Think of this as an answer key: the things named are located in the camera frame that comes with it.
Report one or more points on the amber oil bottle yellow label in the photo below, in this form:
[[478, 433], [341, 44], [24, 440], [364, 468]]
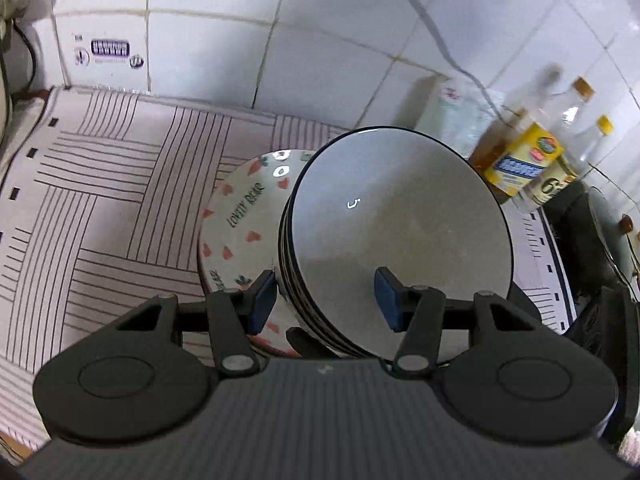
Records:
[[520, 157]]

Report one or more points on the white rabbit carrot plate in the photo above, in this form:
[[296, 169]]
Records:
[[235, 220]]

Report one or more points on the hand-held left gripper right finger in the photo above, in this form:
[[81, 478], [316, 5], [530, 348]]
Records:
[[387, 299]]

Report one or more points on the wall sticker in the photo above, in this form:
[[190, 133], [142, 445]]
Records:
[[109, 50]]

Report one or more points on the clear bottle green label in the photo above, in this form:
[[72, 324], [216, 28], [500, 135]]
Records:
[[555, 180]]

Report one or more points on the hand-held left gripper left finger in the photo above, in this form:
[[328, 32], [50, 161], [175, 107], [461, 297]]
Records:
[[262, 301]]

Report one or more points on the white plastic packet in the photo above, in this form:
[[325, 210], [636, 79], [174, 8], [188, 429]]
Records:
[[452, 115]]

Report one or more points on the small clear bottle yellow cap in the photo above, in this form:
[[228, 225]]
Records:
[[595, 140]]

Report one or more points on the black stove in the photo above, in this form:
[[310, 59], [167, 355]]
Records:
[[617, 350]]

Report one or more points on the striped table mat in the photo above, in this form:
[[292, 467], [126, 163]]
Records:
[[110, 200]]

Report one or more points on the black pot with lid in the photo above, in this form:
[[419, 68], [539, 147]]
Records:
[[570, 230]]

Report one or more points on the glass wok lid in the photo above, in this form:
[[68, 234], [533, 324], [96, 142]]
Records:
[[610, 250]]

